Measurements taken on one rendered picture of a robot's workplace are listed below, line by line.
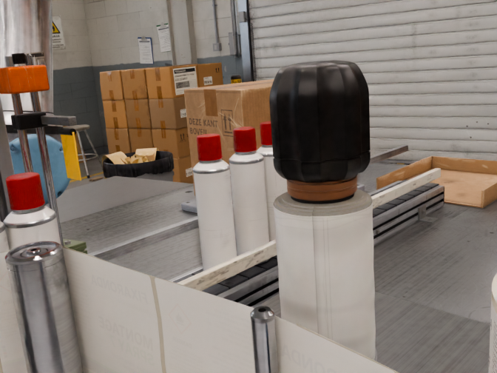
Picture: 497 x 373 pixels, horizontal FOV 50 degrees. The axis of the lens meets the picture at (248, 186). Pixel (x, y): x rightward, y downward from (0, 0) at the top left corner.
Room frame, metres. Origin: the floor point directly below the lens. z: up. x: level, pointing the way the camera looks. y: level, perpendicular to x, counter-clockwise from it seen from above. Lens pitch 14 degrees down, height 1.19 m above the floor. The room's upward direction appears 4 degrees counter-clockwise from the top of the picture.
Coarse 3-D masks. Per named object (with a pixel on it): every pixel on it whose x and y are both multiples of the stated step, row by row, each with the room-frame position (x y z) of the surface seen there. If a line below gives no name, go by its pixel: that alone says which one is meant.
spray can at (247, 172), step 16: (240, 128) 0.78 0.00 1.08; (240, 144) 0.76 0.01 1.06; (256, 144) 0.77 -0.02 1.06; (240, 160) 0.75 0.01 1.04; (256, 160) 0.75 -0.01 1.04; (240, 176) 0.75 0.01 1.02; (256, 176) 0.75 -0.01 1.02; (240, 192) 0.75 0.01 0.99; (256, 192) 0.75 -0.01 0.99; (240, 208) 0.75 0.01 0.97; (256, 208) 0.75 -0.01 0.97; (240, 224) 0.75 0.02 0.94; (256, 224) 0.75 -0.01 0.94; (240, 240) 0.76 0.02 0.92; (256, 240) 0.75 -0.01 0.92
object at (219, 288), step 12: (408, 192) 1.08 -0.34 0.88; (420, 192) 1.08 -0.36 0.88; (384, 204) 1.01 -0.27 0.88; (396, 204) 1.00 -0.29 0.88; (264, 264) 0.75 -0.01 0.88; (276, 264) 0.75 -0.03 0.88; (240, 276) 0.71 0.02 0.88; (252, 276) 0.71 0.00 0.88; (216, 288) 0.68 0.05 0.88; (228, 288) 0.68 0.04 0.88
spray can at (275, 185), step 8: (264, 128) 0.81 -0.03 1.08; (264, 136) 0.81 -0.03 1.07; (264, 144) 0.81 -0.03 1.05; (264, 152) 0.80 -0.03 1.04; (272, 152) 0.79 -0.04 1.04; (264, 160) 0.80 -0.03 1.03; (272, 160) 0.79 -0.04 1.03; (264, 168) 0.80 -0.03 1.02; (272, 168) 0.79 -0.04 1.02; (272, 176) 0.79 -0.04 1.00; (280, 176) 0.79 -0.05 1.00; (272, 184) 0.79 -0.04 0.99; (280, 184) 0.79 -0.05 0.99; (272, 192) 0.79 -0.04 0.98; (280, 192) 0.79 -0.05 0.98; (272, 200) 0.79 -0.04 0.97; (272, 208) 0.79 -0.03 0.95; (272, 216) 0.79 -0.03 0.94; (272, 224) 0.79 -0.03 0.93; (272, 232) 0.79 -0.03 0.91; (272, 240) 0.79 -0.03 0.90
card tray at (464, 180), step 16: (432, 160) 1.48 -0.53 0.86; (448, 160) 1.45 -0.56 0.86; (464, 160) 1.41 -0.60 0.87; (480, 160) 1.38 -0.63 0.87; (384, 176) 1.29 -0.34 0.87; (400, 176) 1.35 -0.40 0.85; (416, 176) 1.40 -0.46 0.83; (448, 176) 1.37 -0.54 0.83; (464, 176) 1.36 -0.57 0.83; (480, 176) 1.35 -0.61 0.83; (496, 176) 1.33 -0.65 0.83; (448, 192) 1.22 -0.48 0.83; (464, 192) 1.21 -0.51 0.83; (480, 192) 1.20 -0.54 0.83; (496, 192) 1.15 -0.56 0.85
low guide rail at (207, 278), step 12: (408, 180) 1.05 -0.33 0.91; (420, 180) 1.07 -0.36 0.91; (432, 180) 1.11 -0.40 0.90; (384, 192) 0.97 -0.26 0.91; (396, 192) 1.00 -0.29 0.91; (252, 252) 0.71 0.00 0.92; (264, 252) 0.73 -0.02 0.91; (276, 252) 0.74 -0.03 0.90; (228, 264) 0.67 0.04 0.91; (240, 264) 0.69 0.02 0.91; (252, 264) 0.71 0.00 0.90; (192, 276) 0.64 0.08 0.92; (204, 276) 0.64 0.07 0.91; (216, 276) 0.66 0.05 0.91; (228, 276) 0.67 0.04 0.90; (204, 288) 0.64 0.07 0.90
